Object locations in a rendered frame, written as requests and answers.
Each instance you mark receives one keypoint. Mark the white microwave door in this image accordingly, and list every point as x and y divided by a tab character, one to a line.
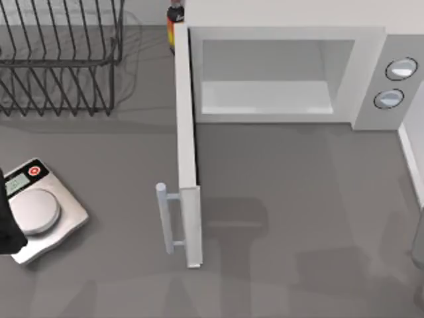
186	132

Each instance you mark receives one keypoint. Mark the dark brown bottle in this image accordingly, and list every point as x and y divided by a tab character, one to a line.
175	20

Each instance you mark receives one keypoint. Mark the silver kitchen scale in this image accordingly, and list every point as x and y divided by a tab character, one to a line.
49	212

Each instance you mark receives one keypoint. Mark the pale microwave oven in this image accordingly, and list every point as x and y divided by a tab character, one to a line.
364	76

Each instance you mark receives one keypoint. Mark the small microwave knob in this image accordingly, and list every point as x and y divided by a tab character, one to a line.
389	98

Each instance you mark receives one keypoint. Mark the large microwave knob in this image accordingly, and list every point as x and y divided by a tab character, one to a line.
401	69

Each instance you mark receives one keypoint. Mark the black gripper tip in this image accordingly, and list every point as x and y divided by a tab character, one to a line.
7	225

